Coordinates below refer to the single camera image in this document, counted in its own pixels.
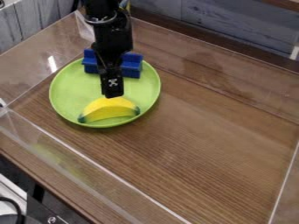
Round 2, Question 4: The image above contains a yellow toy banana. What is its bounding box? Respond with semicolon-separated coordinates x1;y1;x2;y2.
77;97;140;123

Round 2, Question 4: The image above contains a green round plate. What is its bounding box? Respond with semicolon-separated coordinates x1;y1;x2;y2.
49;59;161;129

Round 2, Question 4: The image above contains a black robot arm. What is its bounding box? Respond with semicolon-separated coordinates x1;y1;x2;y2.
82;0;133;98

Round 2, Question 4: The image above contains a clear acrylic tray enclosure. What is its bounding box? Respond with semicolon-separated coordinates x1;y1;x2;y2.
0;16;299;224

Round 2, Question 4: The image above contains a black cable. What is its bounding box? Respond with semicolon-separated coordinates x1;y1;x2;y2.
0;196;25;224

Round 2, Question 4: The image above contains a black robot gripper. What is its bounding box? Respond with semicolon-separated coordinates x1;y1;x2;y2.
89;14;133;98

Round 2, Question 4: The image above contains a blue plastic block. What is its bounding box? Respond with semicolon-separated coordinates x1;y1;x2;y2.
81;49;144;79

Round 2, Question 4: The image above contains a black box with knob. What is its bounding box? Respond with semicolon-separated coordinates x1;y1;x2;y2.
23;198;89;224

